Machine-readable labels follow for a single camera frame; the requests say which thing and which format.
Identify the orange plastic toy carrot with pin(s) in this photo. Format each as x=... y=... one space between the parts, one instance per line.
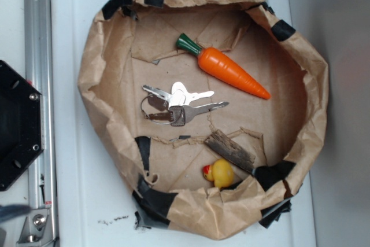
x=220 y=66

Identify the grey square-head key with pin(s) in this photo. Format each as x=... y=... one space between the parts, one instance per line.
x=183 y=114

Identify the bright silver key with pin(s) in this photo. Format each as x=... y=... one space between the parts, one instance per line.
x=180 y=95

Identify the dark small key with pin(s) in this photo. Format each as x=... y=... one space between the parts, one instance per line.
x=162 y=116

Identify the long silver key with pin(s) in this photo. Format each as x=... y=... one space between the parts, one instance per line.
x=158 y=93

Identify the brown paper bag bin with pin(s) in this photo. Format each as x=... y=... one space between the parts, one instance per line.
x=133 y=42

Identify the weathered wood piece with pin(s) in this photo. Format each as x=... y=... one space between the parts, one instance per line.
x=230 y=150

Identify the yellow rubber duck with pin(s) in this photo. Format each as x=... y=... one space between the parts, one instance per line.
x=220 y=173

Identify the white plastic tray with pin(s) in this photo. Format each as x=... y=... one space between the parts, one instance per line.
x=95 y=207

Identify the aluminium extrusion rail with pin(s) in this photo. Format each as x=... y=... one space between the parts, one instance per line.
x=42 y=184

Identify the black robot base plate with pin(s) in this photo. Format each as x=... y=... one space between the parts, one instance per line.
x=21 y=127

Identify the metal corner bracket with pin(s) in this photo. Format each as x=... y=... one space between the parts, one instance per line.
x=37 y=229

